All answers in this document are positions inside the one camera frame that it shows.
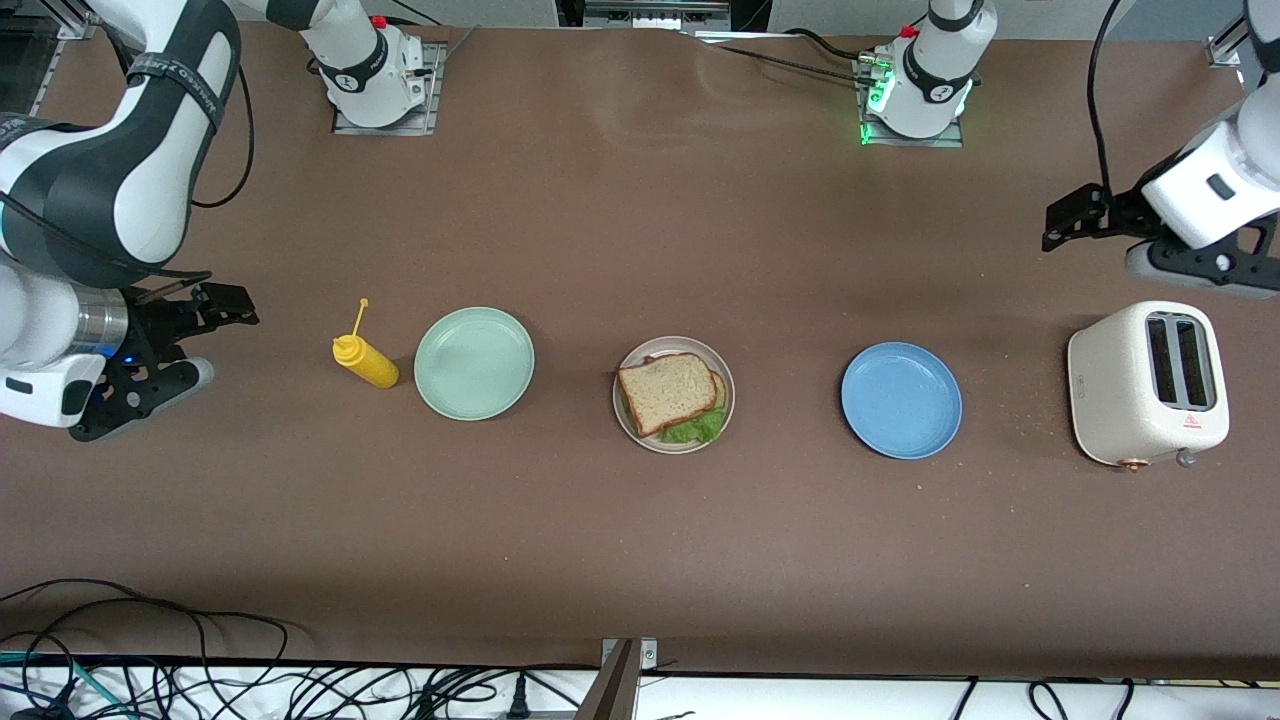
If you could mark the grey metal rail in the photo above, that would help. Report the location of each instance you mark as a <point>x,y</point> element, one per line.
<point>655,10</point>

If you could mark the beige plate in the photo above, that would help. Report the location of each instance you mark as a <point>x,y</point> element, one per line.
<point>640,440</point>

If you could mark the blue plate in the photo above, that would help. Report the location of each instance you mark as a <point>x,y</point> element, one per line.
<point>900,400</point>

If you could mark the grey metal bar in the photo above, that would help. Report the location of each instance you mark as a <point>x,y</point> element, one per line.
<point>612,690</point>

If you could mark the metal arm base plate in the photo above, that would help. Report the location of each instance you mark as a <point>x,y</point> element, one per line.
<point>434,100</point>
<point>910,142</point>

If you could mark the small aluminium bracket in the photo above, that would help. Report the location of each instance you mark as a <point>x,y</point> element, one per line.
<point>648,655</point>

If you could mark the black power plug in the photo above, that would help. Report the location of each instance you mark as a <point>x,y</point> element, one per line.
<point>517,700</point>

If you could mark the mint green plate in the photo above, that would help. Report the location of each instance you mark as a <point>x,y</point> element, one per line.
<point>472,364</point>

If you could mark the green lettuce leaf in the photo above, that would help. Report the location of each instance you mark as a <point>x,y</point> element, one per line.
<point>695,430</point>

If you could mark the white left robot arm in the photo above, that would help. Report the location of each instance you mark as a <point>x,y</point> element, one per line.
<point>1215,190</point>

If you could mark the white toaster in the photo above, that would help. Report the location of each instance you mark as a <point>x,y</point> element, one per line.
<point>1110,390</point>

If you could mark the brown bread slice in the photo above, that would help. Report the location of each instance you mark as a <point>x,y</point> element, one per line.
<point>718,390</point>
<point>665,390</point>

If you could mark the yellow mustard squeeze bottle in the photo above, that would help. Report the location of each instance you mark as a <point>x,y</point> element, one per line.
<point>368,365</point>

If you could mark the aluminium frame profile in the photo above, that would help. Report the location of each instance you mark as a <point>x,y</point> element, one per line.
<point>1228,45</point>
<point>45,70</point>

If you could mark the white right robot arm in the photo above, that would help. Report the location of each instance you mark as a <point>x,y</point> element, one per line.
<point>90,200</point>

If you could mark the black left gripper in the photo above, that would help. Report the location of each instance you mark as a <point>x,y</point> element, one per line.
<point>1117,211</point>

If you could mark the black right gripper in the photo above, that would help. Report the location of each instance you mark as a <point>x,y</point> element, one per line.
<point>153,322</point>

